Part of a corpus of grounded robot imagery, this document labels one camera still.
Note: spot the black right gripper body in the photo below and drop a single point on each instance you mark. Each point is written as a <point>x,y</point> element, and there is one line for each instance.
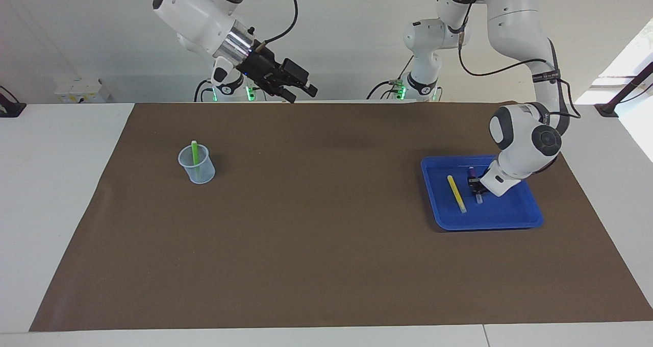
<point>262,70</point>

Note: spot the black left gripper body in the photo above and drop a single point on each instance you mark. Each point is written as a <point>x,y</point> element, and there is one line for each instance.
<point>481,186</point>

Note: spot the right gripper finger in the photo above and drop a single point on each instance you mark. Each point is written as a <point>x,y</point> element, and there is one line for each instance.
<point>281,93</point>
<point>301,76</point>

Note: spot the purple marker pen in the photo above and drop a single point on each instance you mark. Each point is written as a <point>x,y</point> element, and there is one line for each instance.
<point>472,172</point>

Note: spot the yellow marker pen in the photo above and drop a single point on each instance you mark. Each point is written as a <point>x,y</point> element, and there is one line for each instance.
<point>456,194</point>

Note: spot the green marker pen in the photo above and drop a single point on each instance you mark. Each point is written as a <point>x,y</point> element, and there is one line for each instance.
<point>195,153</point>

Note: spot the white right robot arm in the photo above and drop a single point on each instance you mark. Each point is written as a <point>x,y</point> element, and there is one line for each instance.
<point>199,15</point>

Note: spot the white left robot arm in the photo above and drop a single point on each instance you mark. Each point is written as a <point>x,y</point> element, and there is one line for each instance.
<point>520,30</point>

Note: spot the blue plastic tray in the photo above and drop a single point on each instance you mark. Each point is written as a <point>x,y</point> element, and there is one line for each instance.
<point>505,217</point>

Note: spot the translucent mesh pen cup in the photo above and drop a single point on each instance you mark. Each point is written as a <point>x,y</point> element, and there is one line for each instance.
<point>201,173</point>

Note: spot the brown table mat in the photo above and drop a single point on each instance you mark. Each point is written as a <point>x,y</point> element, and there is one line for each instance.
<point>326,245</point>

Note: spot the black pole with base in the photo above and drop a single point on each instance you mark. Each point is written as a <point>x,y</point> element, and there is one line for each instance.
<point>620,97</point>

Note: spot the white power strip box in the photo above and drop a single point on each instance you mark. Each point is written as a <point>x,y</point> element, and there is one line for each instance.
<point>81,89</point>

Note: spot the bright window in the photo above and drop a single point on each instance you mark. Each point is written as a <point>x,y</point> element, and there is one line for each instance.
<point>635,56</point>

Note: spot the black table clamp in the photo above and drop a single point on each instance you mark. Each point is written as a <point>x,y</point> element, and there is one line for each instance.
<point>10,107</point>

